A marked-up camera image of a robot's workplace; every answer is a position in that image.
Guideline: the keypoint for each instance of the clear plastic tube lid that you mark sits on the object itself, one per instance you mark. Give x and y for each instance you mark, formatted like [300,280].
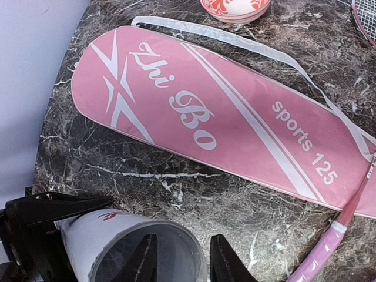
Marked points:
[179,255]

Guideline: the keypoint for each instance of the pink racket bag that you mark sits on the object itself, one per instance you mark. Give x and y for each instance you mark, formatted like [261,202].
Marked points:
[193,102]

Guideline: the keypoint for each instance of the left red badminton racket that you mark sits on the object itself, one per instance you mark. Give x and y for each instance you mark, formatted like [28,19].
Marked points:
[364,15]

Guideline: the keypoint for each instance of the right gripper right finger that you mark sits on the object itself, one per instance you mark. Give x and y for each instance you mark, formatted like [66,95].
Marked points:
[225,264]

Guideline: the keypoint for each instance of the white shuttlecock tube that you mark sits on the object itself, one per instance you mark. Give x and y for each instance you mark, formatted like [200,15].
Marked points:
[99,243]

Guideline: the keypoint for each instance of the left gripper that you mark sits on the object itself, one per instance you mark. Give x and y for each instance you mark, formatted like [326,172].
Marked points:
[30,238]

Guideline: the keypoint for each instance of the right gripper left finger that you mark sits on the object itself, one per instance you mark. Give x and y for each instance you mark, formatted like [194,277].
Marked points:
[142,263]

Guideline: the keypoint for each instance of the red white patterned bowl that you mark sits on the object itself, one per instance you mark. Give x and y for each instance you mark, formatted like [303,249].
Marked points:
[236,11]

